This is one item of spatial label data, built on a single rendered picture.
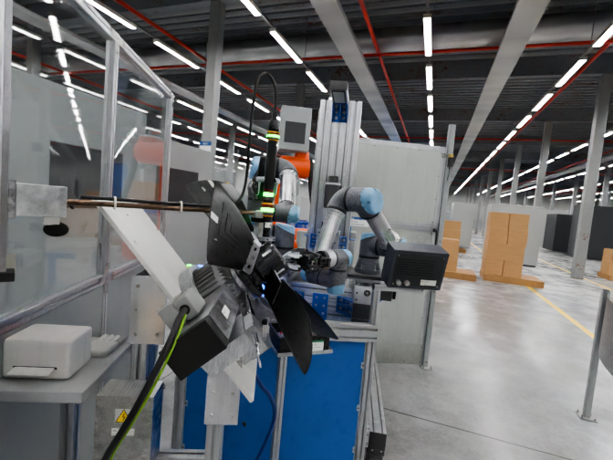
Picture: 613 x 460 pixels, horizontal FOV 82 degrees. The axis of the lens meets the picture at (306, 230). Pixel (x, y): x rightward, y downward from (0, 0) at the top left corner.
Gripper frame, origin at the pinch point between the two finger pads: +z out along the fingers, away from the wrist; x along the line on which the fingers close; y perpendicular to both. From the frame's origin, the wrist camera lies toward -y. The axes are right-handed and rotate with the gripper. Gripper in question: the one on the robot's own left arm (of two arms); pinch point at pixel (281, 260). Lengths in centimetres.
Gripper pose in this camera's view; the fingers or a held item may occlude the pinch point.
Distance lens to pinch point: 133.7
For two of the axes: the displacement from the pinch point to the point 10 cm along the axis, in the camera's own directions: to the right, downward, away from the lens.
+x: -1.5, 9.8, 1.6
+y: 6.6, 2.2, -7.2
